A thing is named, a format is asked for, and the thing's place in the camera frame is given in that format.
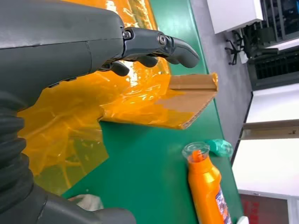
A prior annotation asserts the yellow film-wrapped cardboard box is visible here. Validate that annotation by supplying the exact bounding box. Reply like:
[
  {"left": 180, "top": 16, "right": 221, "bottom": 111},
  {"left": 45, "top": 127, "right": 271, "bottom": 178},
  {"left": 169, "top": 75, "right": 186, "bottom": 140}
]
[{"left": 17, "top": 0, "right": 219, "bottom": 197}]

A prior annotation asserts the black office chair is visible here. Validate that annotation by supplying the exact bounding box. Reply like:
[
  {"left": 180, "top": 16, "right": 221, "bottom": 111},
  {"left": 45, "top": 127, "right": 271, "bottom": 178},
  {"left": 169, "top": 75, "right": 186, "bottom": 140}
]
[{"left": 224, "top": 26, "right": 251, "bottom": 66}]

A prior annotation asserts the green table mat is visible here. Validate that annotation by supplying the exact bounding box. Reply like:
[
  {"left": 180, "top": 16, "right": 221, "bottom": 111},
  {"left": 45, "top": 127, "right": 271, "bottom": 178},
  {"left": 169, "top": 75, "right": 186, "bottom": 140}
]
[{"left": 62, "top": 0, "right": 245, "bottom": 224}]

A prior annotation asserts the teal plastic bottle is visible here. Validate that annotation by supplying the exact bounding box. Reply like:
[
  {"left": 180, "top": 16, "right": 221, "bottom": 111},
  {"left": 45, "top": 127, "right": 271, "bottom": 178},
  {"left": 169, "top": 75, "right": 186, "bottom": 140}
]
[{"left": 205, "top": 139, "right": 233, "bottom": 158}]

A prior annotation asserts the orange bottle with clear cap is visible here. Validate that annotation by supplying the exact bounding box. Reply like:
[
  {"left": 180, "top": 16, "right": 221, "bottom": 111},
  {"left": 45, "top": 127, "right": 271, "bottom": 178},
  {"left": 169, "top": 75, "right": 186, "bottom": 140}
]
[
  {"left": 69, "top": 194, "right": 104, "bottom": 212},
  {"left": 181, "top": 141, "right": 232, "bottom": 224}
]

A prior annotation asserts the white desk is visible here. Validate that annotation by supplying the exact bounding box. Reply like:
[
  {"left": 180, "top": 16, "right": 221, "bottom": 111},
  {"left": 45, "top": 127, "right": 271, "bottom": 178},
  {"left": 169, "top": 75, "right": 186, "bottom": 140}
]
[{"left": 207, "top": 0, "right": 264, "bottom": 35}]

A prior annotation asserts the white table with black edge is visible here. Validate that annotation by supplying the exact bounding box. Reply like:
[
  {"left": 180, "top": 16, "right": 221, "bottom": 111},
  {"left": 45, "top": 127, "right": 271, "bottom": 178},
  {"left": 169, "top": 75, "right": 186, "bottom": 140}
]
[{"left": 231, "top": 83, "right": 299, "bottom": 198}]

